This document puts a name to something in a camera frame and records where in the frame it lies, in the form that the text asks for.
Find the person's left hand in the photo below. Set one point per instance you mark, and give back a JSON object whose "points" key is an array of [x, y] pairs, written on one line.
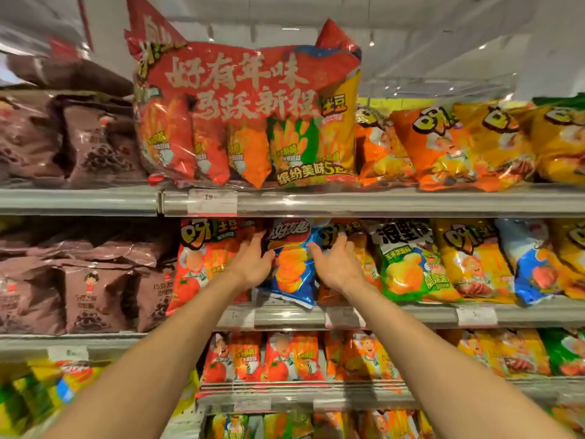
{"points": [[249, 267]]}

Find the person's right hand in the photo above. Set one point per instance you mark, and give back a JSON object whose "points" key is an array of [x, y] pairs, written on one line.
{"points": [[340, 269]]}

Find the person's right thumb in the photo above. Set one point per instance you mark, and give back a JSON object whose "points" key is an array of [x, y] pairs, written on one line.
{"points": [[315, 255]]}

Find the person's left thumb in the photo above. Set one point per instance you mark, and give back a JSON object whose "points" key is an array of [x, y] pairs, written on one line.
{"points": [[268, 259]]}

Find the person's left forearm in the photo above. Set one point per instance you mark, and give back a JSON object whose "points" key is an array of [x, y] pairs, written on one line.
{"points": [[160, 361]]}

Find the person's right forearm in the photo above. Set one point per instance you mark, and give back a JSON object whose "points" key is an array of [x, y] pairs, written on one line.
{"points": [[438, 370]]}

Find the white price tag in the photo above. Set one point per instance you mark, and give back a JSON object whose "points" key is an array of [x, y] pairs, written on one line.
{"points": [[340, 318], [476, 317], [67, 353], [244, 318], [212, 202]]}

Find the red tomato snack packet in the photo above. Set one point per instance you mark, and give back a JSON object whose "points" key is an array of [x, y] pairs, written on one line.
{"points": [[292, 356], [196, 269], [231, 358]]}

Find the grey metal shelf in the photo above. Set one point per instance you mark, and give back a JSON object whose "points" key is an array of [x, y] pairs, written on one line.
{"points": [[320, 397], [425, 315], [365, 202], [27, 347]]}

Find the green snack packet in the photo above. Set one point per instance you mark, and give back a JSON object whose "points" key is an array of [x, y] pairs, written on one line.
{"points": [[566, 354], [409, 265], [562, 101]]}

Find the large red multipack snack bag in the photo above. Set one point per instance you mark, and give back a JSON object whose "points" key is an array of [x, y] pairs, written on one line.
{"points": [[237, 100]]}

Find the row of mixed snack packets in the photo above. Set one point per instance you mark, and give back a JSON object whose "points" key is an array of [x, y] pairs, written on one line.
{"points": [[292, 427]]}

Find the row of brown snack packets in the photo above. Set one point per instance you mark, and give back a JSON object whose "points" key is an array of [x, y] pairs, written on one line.
{"points": [[82, 288], [68, 141]]}

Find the blue and white snack packet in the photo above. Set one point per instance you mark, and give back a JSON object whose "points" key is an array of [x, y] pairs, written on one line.
{"points": [[530, 265]]}

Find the yellow orange snack packet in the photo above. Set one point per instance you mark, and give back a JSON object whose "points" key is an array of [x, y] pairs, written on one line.
{"points": [[507, 141]]}

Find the dark brown snack packet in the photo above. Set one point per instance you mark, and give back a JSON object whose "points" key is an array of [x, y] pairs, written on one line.
{"points": [[77, 77]]}

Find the pile of yellow green packets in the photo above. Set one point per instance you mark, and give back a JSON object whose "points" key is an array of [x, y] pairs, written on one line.
{"points": [[41, 397]]}

